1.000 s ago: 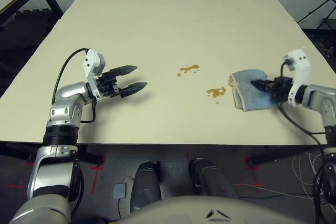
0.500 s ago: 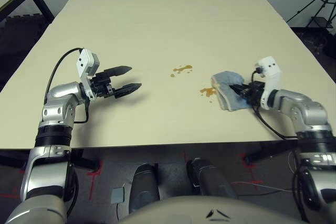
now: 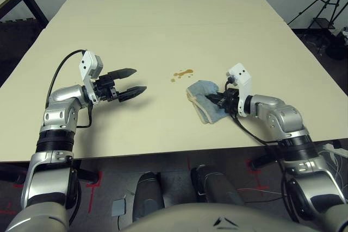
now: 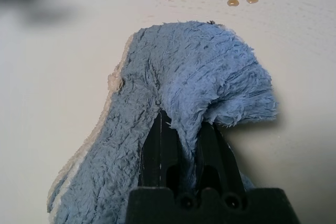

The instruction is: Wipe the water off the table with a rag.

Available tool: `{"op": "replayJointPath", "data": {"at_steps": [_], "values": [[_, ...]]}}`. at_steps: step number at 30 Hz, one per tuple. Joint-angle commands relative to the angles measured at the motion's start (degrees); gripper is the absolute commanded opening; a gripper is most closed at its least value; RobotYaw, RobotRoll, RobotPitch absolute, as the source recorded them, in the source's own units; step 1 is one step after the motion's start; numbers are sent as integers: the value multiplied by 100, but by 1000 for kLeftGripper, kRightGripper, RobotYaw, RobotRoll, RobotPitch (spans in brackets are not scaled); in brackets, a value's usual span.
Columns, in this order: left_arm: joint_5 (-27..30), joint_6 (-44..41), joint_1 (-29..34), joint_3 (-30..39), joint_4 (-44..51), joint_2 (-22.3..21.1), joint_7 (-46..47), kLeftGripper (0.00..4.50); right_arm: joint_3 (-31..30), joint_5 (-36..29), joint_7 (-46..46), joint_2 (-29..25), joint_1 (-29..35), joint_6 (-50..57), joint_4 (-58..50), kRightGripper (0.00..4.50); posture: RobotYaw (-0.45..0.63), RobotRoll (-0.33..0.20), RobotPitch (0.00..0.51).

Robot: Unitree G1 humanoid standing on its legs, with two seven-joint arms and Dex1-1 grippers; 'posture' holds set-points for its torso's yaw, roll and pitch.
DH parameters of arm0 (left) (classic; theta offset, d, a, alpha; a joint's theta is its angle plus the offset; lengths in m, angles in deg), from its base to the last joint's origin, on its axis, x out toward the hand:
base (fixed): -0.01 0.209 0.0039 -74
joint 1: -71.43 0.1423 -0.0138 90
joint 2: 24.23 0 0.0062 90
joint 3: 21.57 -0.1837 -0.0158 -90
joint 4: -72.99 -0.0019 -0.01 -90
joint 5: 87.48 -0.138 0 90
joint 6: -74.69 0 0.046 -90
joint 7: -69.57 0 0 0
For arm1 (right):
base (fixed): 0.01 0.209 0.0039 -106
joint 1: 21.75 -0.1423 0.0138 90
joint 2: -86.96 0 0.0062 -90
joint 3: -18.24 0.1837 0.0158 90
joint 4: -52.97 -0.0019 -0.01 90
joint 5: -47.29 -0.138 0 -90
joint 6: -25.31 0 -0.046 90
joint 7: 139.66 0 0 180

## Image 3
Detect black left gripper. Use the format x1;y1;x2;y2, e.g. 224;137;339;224
94;67;148;103

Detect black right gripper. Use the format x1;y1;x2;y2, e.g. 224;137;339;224
206;87;240;115

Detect blue cloth rag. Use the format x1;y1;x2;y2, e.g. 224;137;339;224
186;79;232;124

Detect brown liquid spill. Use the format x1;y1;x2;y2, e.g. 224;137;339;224
170;68;194;83

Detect black table foot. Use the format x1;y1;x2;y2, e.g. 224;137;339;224
72;160;99;184
250;152;281;171

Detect dark right robot leg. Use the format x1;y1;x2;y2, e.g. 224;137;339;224
190;164;245;206

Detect dark robot leg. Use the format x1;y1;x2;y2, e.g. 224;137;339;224
132;172;165;223
190;164;245;206

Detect dark left robot leg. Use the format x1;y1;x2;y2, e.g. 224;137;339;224
132;172;165;223

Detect grey robot torso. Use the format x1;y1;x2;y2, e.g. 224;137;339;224
119;202;343;232

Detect grey square floor plate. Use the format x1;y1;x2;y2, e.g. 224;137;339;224
111;198;127;217

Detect white power strip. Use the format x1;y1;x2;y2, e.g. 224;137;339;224
325;145;348;158

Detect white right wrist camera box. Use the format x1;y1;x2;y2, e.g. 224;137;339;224
226;63;252;117

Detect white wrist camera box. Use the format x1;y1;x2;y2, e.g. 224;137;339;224
78;49;104;105
226;63;252;117

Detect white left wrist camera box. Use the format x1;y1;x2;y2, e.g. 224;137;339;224
78;49;104;105

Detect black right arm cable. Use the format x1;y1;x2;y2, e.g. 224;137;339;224
224;76;302;223

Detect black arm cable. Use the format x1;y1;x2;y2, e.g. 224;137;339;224
46;49;92;129
224;76;302;223

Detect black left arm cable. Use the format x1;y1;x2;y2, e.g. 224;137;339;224
46;49;92;129

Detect thin red floor wire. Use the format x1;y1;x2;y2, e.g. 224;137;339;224
238;187;284;196

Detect white floor cables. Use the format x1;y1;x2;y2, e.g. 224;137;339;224
316;145;348;191

